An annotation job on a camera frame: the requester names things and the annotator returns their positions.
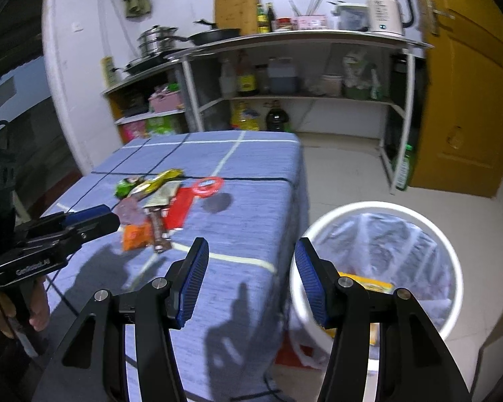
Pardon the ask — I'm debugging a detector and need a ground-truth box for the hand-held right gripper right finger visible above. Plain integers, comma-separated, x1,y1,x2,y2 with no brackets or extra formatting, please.
294,237,473,402

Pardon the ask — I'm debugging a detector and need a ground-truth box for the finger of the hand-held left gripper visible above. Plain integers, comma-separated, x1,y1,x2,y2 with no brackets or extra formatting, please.
12,204,112,246
62,211,122,257

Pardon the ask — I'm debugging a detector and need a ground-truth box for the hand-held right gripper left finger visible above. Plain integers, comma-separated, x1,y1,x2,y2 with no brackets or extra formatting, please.
31,237,211,402

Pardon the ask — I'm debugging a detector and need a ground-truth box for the pink snack wrapper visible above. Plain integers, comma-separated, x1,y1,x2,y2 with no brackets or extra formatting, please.
117,199,148,225

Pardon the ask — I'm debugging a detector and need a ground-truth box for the orange snack packet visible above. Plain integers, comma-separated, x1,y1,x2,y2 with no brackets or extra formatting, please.
121,221,156,253

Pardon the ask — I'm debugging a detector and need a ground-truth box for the green snack wrapper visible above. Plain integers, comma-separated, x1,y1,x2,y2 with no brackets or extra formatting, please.
116,177,146,199

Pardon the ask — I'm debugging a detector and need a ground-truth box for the brown snack wrapper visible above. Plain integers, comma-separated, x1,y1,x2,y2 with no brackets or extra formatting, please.
145,207,172,254

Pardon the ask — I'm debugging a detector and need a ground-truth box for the beige snack wrapper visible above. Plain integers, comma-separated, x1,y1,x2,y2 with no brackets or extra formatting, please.
144,182,181,210

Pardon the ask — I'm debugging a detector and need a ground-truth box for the red snack packet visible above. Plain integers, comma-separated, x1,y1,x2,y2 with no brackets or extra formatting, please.
163,187,200,231

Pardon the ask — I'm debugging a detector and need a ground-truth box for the yellow-green snack wrapper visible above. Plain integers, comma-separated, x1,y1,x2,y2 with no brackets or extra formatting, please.
130,169,184,197

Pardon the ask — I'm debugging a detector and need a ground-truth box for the red round plastic ring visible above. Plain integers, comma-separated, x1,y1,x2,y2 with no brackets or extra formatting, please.
191,177,225,198

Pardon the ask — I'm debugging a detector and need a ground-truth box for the clear plastic bin liner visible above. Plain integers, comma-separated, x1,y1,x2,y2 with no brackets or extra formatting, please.
277,211,456,370

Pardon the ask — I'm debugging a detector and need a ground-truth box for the white round trash bin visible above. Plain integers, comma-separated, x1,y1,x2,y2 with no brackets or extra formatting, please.
288,202,464,372

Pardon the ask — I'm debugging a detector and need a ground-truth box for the person's left hand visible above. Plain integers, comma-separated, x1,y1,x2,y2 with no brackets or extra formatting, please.
0,282,51,340

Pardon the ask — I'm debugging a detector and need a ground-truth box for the yellow snack packet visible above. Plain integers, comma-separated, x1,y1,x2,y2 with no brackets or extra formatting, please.
330,273,395,346

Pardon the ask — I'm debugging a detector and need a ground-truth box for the blue checked tablecloth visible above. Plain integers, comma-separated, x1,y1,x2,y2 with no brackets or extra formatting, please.
40,131,312,402

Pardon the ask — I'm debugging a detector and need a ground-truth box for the green carton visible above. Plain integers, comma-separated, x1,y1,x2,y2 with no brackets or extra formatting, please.
146,115,181,137

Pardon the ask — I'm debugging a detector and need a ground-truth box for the white low shelf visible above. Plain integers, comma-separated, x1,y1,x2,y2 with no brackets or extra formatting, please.
101,61,194,144

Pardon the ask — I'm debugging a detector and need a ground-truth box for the pink plastic basket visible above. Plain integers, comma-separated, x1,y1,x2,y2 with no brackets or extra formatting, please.
148,88,185,114

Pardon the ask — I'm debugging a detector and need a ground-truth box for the green plastic bottle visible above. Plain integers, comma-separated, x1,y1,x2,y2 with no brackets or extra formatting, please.
396,144,416,192

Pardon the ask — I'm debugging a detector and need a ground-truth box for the black shallow pan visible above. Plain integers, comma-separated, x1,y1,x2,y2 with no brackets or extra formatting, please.
111,52,181,76

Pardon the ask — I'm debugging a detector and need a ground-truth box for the dark soy sauce jug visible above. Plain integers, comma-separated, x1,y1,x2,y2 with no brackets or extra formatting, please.
265,107,292,133

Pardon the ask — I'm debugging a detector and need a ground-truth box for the large yellow oil jug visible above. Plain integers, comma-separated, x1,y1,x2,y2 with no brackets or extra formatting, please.
230,100,263,132

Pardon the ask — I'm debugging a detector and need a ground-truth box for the steel steamer pot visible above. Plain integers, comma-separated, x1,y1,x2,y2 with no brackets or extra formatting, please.
136,25,179,58

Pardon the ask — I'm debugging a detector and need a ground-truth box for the white plastic bottle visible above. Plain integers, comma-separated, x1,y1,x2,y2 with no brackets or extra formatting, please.
219,59,239,97

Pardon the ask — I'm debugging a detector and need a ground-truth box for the black cabinet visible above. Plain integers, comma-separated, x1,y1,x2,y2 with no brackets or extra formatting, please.
383,54,424,177

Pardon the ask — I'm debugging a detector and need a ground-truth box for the white plastic tub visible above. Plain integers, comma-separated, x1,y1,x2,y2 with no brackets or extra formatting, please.
321,74,345,97

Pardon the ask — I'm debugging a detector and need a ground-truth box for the amber oil bottle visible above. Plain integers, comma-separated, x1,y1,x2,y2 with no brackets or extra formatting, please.
236,50,257,95

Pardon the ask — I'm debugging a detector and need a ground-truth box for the blue plastic jerrycan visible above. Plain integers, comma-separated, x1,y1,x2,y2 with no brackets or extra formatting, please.
268,56,301,95

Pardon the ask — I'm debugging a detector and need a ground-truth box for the dark glass jar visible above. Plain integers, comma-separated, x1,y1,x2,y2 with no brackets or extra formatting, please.
255,64,271,93

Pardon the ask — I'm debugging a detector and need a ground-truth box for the bundle of plastic bags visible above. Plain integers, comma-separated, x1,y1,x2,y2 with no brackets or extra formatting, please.
343,50,385,102

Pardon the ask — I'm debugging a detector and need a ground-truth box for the black frying pan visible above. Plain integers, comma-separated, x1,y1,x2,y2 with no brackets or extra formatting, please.
168,19,242,47

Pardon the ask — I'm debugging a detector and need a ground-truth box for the wooden door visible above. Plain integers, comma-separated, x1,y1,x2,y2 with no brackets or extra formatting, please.
408,0,503,200

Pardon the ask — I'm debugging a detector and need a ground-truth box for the white metal kitchen rack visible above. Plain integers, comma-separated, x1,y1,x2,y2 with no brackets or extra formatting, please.
163,29,435,196

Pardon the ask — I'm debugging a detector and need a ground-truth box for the bamboo cutting board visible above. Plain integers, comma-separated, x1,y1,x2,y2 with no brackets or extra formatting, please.
214,0,261,37

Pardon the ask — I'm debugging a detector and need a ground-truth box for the yellow label sauce bottle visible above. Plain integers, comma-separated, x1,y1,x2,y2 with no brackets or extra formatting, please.
257,3,271,35

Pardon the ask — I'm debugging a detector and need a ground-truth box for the pink chopstick holder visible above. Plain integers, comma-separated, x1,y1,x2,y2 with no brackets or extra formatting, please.
293,14,329,31

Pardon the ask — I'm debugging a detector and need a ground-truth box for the clear plastic container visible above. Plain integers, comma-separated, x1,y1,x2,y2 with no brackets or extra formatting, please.
330,1,370,32

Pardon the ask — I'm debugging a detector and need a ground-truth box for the bundle of chopsticks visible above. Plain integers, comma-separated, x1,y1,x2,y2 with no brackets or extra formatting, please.
288,0,324,18

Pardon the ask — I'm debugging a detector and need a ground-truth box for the white electric kettle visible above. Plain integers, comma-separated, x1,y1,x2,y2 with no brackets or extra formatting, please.
362,0,415,37

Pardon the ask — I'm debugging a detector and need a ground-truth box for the metal door handle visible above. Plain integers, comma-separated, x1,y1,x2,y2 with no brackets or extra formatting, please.
425,0,456,37

